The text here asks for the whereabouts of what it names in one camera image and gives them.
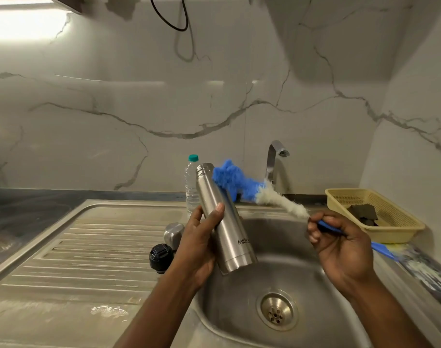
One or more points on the person's left hand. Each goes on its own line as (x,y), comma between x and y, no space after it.
(195,250)

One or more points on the person's right hand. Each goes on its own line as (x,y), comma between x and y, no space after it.
(347,257)

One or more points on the person's right fingers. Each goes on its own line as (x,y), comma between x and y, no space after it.
(327,216)

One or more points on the person's left thumb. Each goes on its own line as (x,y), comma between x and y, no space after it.
(214,215)

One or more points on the stainless steel flask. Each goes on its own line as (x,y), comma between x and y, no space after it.
(232,246)

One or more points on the blue and white bottle brush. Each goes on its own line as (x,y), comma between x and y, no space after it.
(235,181)

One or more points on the person's right forearm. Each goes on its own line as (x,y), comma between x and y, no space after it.
(383,318)

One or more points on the person's left forearm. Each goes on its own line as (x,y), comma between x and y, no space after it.
(158,315)

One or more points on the dark scrub pad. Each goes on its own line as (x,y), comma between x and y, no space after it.
(362,212)

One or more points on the clear plastic bottle green cap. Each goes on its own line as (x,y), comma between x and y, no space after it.
(191,186)

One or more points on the steel flask cup lid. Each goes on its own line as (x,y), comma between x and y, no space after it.
(173,233)

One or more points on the black flask stopper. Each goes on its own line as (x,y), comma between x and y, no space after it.
(160,258)

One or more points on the chrome sink faucet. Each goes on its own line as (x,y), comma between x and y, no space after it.
(271,161)

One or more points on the yellow plastic basket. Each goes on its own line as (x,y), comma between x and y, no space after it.
(405,228)

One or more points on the round steel drain strainer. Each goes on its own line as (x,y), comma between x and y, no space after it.
(277,310)

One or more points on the stainless steel sink with drainboard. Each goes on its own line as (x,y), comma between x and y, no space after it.
(97,253)

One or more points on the under-cabinet strip light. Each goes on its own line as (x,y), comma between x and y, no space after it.
(20,2)

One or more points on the dark wall cabinet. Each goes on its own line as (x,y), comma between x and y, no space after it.
(69,2)

